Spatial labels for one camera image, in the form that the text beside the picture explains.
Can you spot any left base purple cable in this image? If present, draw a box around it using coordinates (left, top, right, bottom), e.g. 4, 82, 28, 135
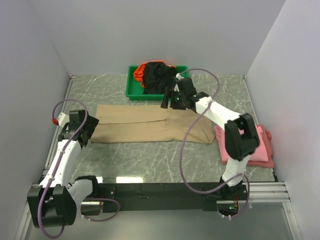
79, 198, 121, 223

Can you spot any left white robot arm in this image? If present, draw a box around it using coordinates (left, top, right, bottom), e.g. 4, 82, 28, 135
27, 109, 100, 228

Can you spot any orange t shirt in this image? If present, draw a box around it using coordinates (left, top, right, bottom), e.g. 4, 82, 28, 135
133, 60, 166, 88

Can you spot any light pink folded t shirt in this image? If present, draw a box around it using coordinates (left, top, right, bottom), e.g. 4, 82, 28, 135
214, 125, 269, 166

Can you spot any beige t shirt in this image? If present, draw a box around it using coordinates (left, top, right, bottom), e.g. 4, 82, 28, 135
91, 104, 216, 144

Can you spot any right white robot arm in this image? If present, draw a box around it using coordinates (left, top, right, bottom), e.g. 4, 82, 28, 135
161, 73, 260, 200

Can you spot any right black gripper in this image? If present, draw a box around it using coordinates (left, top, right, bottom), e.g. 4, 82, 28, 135
160, 87, 187, 111

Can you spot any green plastic bin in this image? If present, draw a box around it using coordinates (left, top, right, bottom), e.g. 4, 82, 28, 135
125, 65, 192, 102

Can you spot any black t shirt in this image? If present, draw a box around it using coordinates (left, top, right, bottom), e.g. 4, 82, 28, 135
142, 61, 178, 95

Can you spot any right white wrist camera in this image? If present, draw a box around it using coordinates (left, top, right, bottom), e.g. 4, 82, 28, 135
174, 73, 184, 81

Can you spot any dark pink folded t shirt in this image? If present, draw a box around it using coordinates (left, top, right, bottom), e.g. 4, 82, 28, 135
221, 124, 275, 169

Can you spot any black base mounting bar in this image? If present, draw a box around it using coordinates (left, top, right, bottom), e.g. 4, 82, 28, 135
84, 183, 248, 213

